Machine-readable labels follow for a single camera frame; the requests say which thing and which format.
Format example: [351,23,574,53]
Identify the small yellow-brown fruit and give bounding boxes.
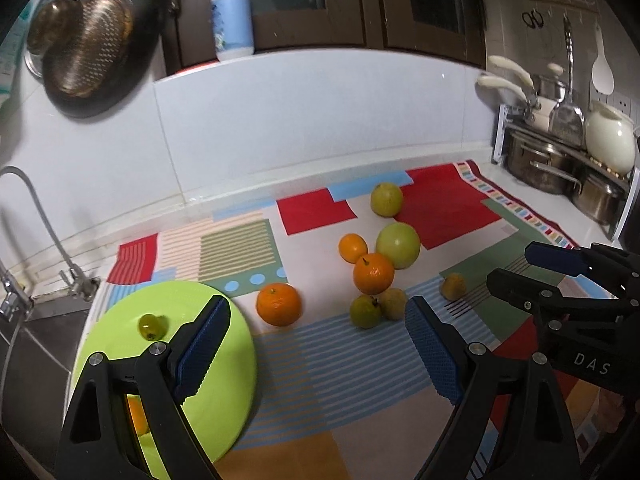
[440,273,468,302]

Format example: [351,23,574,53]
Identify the dark green round fruit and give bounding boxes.
[138,313,168,341]

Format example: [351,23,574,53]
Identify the small yellowish fruit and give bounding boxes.
[378,287,408,321]

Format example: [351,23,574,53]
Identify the large green apple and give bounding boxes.
[375,222,421,270]

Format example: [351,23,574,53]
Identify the orange tangerine with stem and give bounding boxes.
[352,252,395,295]

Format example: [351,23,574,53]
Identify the small green fruit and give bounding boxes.
[349,295,383,330]

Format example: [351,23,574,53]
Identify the small orange tangerine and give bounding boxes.
[337,233,369,264]

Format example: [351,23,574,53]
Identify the orange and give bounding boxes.
[127,396,150,437]

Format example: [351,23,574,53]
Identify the tall chrome kitchen faucet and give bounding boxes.
[0,262,34,322]

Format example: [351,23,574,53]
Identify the right hand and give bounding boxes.
[566,380,625,434]

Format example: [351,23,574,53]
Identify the stainless steel pot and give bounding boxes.
[570,170,626,226]
[506,130,580,195]

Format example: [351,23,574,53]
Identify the stainless steel sink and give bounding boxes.
[1,296,90,476]

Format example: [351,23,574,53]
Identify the white ceramic teapot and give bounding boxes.
[585,101,637,176]

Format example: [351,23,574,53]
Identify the metal dish rack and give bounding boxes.
[491,104,639,240]

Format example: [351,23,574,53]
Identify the thin chrome gooseneck faucet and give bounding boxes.
[0,164,101,302]

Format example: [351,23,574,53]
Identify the white rice paddle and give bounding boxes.
[591,22,615,96]

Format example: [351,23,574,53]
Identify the colourful patterned table mat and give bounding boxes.
[89,159,626,480]

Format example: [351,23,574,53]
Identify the brass colander strainer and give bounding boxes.
[26,0,134,100]

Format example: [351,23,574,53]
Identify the teal white tissue pack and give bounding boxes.
[0,6,30,105]

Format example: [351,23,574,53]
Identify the white blue soap bottle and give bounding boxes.
[210,0,255,62]

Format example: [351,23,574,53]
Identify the black hanging frying pan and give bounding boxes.
[43,0,160,119]

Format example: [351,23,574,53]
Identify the cream knife handle lower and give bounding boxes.
[476,74,527,102]

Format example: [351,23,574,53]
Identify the cream knife handle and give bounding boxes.
[476,74,527,102]
[488,54,535,89]

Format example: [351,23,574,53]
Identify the cream knife handle upper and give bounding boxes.
[488,54,535,89]

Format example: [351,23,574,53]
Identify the dark wooden window frame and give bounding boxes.
[160,0,486,74]

